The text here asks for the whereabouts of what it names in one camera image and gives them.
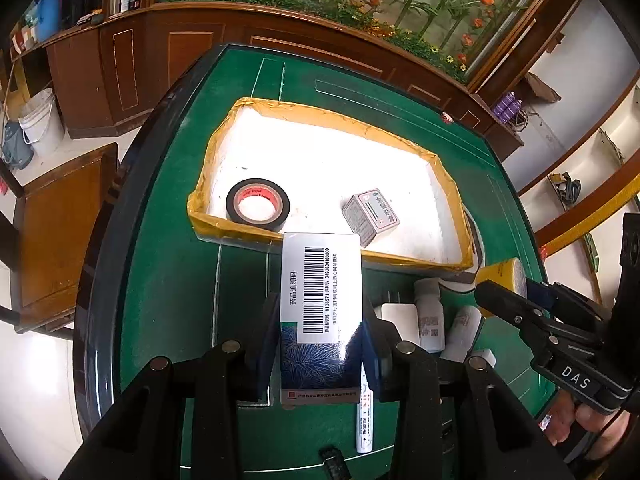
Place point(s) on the red bottle cap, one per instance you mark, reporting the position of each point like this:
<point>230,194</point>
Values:
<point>447,117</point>

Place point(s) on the blue thermos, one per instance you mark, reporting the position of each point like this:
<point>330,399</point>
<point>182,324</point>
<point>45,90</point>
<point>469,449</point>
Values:
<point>49,12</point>

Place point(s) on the grey kettle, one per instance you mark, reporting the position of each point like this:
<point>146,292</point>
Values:
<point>17,147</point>

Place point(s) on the white charger plug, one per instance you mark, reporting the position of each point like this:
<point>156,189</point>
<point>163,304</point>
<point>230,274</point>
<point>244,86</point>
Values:
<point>400,317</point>

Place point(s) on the black tape roll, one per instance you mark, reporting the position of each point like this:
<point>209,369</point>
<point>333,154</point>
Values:
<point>235,212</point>

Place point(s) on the small black item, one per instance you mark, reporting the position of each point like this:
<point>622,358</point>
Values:
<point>332,465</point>

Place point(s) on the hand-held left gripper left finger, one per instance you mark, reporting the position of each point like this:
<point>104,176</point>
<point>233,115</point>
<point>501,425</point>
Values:
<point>262,342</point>

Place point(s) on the white plastic bucket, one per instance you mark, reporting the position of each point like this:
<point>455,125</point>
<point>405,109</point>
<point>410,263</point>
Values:
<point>42,120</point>

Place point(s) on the brown wooden cabinet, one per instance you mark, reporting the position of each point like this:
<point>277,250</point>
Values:
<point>200,50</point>

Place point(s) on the cardboard box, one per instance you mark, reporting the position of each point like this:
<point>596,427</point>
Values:
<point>542,86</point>

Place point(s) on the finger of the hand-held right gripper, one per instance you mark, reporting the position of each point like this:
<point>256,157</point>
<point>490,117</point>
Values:
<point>545,292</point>
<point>515,315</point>

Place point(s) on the small white block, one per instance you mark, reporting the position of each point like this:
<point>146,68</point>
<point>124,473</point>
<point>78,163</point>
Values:
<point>485,356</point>

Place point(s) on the slim white pill bottle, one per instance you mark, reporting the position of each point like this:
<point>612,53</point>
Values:
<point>430,320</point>

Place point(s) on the blue white medicine box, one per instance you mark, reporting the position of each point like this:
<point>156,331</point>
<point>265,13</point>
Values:
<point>320,300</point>

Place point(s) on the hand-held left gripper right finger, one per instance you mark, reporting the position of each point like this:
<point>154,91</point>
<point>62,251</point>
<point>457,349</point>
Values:
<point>372,355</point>

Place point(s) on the white marker pen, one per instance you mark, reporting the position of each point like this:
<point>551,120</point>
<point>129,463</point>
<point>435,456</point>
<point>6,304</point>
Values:
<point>364,425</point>

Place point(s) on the wide white pill bottle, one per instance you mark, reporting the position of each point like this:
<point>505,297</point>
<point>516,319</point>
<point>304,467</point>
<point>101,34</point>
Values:
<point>462,327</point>

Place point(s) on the person's right hand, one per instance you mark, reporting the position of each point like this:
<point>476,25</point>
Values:
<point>565,422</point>

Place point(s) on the purple bottles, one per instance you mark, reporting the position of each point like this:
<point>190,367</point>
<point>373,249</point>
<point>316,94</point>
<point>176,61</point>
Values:
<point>507,106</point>

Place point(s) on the small grey box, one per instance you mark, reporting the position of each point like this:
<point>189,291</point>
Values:
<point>370,215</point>

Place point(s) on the black tool on shelf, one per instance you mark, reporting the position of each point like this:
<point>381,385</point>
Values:
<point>567,187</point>

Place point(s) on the wooden chair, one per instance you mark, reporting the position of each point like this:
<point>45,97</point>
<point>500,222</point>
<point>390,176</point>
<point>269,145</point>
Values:
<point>60,230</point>

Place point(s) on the white foam box yellow tape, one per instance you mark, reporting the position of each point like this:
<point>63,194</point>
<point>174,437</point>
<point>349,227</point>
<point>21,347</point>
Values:
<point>320,160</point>

